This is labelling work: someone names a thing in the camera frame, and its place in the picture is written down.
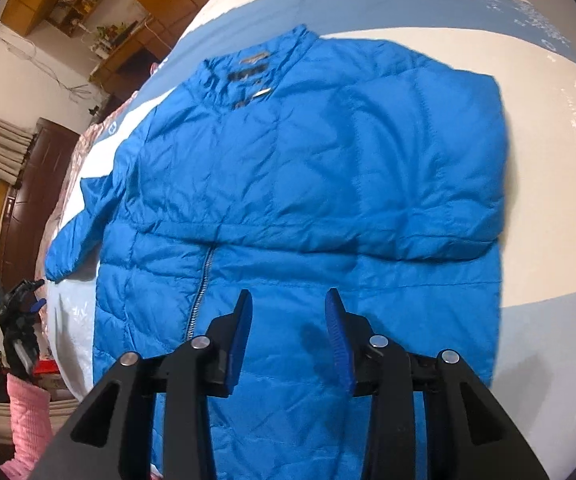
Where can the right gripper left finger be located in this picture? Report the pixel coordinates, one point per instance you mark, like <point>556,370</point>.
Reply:
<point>109,434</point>

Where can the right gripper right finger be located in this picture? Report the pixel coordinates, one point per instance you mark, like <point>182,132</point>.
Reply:
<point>436,403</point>

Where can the blue puffer jacket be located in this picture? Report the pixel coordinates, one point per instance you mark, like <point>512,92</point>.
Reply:
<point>289,168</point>

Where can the pink knitted cloth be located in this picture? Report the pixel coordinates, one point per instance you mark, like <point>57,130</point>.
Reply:
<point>30,426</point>

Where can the dark wooden headboard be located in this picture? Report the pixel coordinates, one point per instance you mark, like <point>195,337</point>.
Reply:
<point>30,203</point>

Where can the wooden desk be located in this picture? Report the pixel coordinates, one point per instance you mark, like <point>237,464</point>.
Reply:
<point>128,66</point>

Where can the blue white bed sheet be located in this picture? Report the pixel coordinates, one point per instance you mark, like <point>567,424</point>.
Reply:
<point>534,65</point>

